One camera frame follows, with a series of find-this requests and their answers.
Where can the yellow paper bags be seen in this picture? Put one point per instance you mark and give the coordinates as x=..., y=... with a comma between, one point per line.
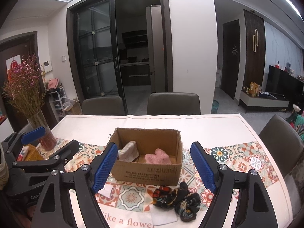
x=254, y=89

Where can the red door decoration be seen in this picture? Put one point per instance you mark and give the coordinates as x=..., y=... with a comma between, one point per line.
x=13, y=65

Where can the gold tissue box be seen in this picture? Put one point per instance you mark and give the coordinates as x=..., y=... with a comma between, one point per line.
x=34, y=155

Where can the white television cabinet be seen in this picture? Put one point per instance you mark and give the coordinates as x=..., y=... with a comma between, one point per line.
x=263, y=103

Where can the white tablecloth with tile band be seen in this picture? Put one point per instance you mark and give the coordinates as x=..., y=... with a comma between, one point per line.
x=213, y=128

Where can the dark sliding glass door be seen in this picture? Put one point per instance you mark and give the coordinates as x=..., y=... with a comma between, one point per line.
x=95, y=47

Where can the teal waste bin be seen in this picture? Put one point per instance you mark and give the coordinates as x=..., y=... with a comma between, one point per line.
x=215, y=106

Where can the pink fluffy sock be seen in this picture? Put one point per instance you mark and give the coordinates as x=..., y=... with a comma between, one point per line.
x=156, y=159

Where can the brown cardboard box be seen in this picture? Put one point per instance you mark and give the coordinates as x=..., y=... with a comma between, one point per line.
x=142, y=173

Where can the black television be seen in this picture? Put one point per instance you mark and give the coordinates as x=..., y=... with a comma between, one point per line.
x=285, y=83

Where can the glass vase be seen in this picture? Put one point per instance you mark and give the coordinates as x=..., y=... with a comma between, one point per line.
x=38, y=120

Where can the white paper piece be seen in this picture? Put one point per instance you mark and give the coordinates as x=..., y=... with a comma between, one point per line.
x=163, y=219

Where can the black orange patterned scarf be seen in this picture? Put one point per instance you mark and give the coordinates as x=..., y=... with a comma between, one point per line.
x=163, y=196

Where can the open cardboard carton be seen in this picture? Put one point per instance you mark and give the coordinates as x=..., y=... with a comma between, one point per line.
x=73, y=108

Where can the pink cloth on rack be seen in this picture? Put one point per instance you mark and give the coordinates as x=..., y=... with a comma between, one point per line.
x=53, y=83

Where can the floral patterned cloth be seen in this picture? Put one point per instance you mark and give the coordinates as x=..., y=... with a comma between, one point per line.
x=23, y=152

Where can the grey dining chair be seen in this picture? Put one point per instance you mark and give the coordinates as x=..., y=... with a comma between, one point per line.
x=23, y=128
x=173, y=103
x=280, y=142
x=103, y=105

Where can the clear shoe rack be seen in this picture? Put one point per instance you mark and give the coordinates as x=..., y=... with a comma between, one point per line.
x=57, y=102

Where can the dark entry door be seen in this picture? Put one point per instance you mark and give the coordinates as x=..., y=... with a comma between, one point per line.
x=16, y=45

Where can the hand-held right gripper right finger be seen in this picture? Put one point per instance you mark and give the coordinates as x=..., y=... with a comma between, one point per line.
x=204, y=168

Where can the dried pink flower bunch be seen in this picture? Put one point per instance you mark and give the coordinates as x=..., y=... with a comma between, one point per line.
x=23, y=83

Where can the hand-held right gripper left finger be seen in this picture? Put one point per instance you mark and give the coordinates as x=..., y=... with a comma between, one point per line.
x=104, y=168

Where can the colourful toy pile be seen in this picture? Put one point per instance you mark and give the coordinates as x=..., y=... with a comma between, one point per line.
x=298, y=123

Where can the white intercom panel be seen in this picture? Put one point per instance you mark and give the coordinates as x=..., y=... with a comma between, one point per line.
x=48, y=66

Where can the dark wooden room door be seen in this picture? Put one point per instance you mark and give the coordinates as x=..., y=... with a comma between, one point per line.
x=230, y=59

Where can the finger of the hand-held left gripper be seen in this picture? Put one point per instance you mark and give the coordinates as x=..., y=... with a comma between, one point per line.
x=68, y=149
x=33, y=135

